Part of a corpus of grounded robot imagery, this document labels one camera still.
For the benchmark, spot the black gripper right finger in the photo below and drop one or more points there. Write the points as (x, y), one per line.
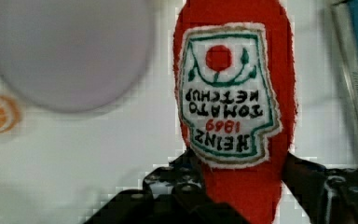
(328, 196)

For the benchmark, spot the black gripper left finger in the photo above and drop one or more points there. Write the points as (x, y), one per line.
(172, 194)

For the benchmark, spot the red plush ketchup bottle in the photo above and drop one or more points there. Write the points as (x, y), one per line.
(235, 81)

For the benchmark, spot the grey round plate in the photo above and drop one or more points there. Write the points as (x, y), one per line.
(74, 56)

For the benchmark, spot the orange slice toy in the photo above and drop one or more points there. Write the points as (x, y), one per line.
(10, 114)

